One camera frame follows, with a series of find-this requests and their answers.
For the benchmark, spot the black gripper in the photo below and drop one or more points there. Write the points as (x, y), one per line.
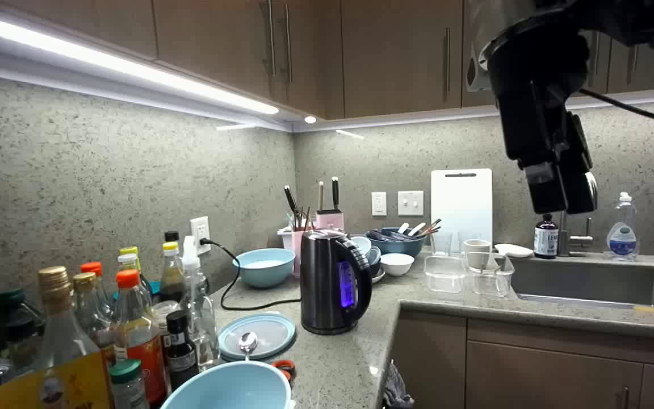
(539, 132)

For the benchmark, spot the black electric kettle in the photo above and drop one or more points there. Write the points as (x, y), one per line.
(335, 282)

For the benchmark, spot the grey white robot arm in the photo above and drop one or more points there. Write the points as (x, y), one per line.
(553, 25)

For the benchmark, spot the white cutting board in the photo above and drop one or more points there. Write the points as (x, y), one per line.
(461, 198)

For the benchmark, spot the dark soap dispenser bottle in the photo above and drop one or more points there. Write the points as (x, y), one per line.
(545, 238)

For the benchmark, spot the chrome sink faucet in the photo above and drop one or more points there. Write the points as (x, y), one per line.
(580, 241)

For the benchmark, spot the white ceramic mug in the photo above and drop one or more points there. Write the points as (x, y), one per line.
(478, 253)

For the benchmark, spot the clear blue dish soap bottle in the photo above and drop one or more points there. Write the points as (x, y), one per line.
(622, 239)

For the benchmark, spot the dark blue bowl with utensils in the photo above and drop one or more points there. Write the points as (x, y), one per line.
(406, 239)

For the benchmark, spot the clear glass container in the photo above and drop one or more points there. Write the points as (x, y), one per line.
(443, 265)

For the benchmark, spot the small white bowl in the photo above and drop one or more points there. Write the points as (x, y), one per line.
(397, 265)

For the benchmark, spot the stacked blue black bowls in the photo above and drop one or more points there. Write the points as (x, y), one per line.
(373, 258)

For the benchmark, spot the pink knife block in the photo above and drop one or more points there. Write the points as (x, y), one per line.
(333, 218)

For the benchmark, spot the light blue bowl back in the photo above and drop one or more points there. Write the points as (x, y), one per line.
(265, 266)

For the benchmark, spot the light blue bowl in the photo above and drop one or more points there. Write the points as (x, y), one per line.
(239, 384)
(265, 266)

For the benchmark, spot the light blue plate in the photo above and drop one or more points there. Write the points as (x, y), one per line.
(273, 337)

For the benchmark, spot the clear spray bottle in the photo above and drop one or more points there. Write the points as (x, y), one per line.
(199, 306)

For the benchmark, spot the light blue bowl front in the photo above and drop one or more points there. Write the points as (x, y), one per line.
(239, 384)

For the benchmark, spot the under cabinet light strip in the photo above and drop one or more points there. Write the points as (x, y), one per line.
(131, 68)

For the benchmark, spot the dark soy sauce bottle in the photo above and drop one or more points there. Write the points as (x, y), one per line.
(181, 351)

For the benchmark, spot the orange cap sauce bottle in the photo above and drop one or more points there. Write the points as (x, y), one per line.
(137, 334)

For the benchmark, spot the yellow label oil bottle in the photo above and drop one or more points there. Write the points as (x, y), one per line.
(70, 367)

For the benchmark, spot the white light switch plate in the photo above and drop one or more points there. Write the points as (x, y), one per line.
(410, 203)

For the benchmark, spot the white wall outlet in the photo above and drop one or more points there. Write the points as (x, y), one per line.
(200, 230)

